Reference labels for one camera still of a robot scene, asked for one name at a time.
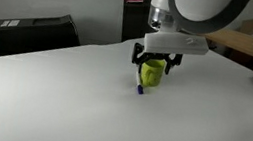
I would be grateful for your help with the wooden side table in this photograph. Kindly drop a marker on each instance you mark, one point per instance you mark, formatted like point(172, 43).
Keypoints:
point(238, 41)

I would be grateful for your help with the blue capped white marker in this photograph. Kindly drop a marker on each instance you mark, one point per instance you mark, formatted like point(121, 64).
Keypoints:
point(139, 84)

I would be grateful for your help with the black tall shelf unit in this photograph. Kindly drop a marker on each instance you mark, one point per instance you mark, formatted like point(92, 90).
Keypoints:
point(134, 21)

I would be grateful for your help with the pink flat item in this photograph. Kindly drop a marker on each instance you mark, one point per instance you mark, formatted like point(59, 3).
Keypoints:
point(134, 0)

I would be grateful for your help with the black computer tower case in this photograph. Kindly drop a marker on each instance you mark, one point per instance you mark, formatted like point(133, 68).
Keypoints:
point(30, 36)

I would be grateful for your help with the yellow-green ceramic mug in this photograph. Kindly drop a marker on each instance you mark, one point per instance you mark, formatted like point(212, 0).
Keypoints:
point(153, 76)

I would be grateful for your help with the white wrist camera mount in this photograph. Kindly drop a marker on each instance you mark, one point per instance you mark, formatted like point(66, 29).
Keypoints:
point(174, 44)

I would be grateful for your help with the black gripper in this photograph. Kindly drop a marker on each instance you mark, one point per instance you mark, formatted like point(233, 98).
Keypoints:
point(157, 56)

